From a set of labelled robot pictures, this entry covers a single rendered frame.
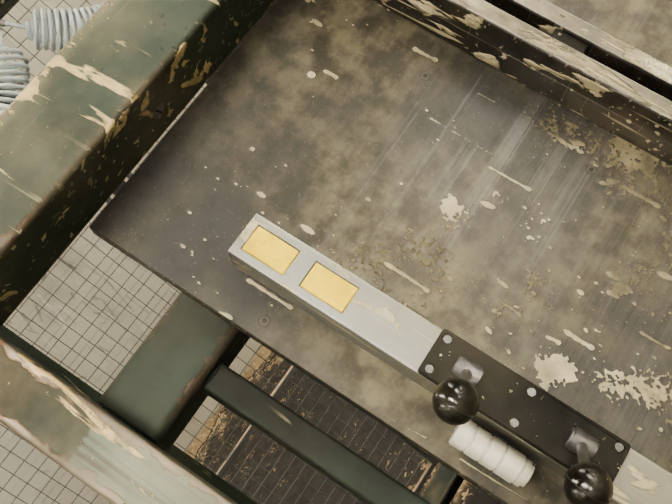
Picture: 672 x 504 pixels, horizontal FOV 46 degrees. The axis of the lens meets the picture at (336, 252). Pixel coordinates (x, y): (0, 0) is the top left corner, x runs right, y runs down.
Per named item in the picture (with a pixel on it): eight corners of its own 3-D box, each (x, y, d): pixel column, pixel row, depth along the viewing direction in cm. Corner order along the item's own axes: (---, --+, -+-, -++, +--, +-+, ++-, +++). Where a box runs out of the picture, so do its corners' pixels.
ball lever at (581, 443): (587, 467, 72) (597, 530, 60) (551, 444, 73) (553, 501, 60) (610, 434, 72) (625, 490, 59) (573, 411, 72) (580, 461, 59)
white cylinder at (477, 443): (445, 444, 76) (517, 491, 75) (450, 440, 73) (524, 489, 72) (460, 418, 77) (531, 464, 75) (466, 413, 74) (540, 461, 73)
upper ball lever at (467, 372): (475, 395, 74) (461, 441, 62) (440, 373, 75) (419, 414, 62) (496, 363, 74) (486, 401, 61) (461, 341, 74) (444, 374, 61)
